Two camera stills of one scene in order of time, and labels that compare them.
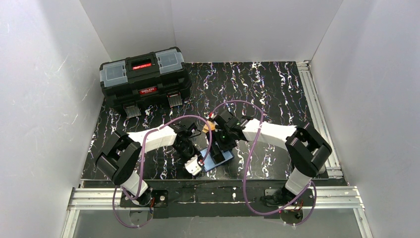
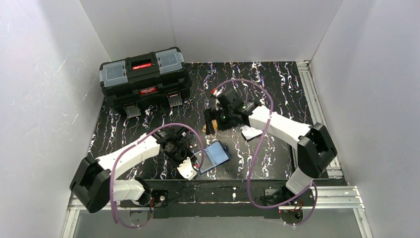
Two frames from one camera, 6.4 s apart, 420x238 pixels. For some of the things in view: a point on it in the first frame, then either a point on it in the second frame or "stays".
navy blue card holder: [209, 162] stays
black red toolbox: [160, 76] stays
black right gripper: [220, 148] → [216, 116]
